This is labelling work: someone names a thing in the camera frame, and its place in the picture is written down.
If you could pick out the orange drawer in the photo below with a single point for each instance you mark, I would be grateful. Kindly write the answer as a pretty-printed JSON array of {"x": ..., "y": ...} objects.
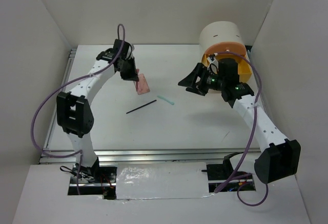
[{"x": 226, "y": 47}]

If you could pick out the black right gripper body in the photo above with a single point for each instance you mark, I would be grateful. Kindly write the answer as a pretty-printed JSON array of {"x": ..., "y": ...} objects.
[{"x": 209, "y": 80}]

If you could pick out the cream round drawer organizer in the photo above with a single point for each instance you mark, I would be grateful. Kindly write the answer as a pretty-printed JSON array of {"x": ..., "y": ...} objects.
[{"x": 217, "y": 32}]

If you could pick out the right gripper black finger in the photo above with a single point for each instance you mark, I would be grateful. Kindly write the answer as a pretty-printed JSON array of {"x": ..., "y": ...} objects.
[
  {"x": 197, "y": 89},
  {"x": 191, "y": 79}
]

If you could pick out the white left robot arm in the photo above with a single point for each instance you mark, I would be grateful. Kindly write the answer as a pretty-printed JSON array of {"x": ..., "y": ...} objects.
[{"x": 73, "y": 108}]

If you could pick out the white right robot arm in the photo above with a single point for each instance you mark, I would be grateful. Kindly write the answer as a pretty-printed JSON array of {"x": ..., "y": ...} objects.
[{"x": 279, "y": 155}]

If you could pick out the pink makeup brush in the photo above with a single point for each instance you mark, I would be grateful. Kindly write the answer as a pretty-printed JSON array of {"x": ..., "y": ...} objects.
[{"x": 136, "y": 81}]

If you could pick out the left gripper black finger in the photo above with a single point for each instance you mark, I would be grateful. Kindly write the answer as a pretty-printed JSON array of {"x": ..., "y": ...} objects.
[
  {"x": 133, "y": 69},
  {"x": 125, "y": 73}
]

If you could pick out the thin black eyeliner pencil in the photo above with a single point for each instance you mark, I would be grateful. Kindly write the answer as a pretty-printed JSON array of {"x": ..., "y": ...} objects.
[{"x": 142, "y": 106}]

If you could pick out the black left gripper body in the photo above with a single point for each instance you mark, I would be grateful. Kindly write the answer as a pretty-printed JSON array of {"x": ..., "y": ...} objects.
[{"x": 127, "y": 62}]

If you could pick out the white foil covered panel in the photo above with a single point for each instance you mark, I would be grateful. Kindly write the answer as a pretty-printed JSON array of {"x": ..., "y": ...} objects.
[{"x": 172, "y": 180}]

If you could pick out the pink makeup palette card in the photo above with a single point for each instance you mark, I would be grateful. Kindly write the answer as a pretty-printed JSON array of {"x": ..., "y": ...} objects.
[{"x": 142, "y": 85}]

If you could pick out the teal plastic spatula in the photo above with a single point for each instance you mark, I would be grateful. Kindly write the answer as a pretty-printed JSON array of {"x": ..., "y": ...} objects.
[{"x": 166, "y": 100}]

